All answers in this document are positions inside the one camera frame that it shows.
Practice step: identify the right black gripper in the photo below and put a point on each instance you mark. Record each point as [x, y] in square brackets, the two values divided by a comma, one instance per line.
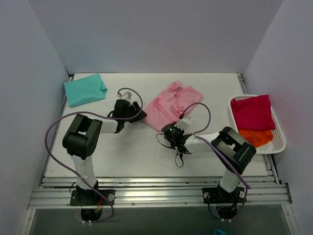
[169, 136]

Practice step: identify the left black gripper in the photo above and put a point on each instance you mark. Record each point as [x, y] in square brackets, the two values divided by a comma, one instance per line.
[135, 111]

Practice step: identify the pink t-shirt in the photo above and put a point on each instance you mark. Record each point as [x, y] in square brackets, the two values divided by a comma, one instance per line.
[169, 104]

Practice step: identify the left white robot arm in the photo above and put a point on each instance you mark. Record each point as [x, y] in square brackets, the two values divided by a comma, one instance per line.
[82, 136]

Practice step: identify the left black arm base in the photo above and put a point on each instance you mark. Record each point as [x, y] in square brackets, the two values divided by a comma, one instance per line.
[88, 197]

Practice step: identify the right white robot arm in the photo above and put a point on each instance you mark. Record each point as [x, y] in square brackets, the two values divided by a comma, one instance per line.
[233, 150]

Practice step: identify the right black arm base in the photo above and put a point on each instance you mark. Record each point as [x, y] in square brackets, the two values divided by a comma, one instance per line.
[223, 205]

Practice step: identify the folded teal t-shirt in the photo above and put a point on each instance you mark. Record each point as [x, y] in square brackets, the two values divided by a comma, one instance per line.
[85, 90]

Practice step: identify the red t-shirt in basket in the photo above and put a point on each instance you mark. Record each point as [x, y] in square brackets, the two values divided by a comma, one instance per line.
[253, 113]

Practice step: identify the orange t-shirt in basket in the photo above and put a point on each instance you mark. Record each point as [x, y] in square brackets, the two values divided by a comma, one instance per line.
[257, 138]

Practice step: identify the white perforated plastic basket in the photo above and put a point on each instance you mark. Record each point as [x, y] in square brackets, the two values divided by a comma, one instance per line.
[278, 144]

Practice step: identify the teal object at bottom edge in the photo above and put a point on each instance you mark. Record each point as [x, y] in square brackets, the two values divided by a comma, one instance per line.
[218, 232]

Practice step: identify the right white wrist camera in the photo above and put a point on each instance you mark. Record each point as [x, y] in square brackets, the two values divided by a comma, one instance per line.
[183, 122]

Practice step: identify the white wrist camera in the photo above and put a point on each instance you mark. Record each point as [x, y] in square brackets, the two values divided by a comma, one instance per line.
[125, 96]
[183, 122]

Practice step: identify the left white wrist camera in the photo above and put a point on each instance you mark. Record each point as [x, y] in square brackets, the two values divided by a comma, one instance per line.
[125, 96]

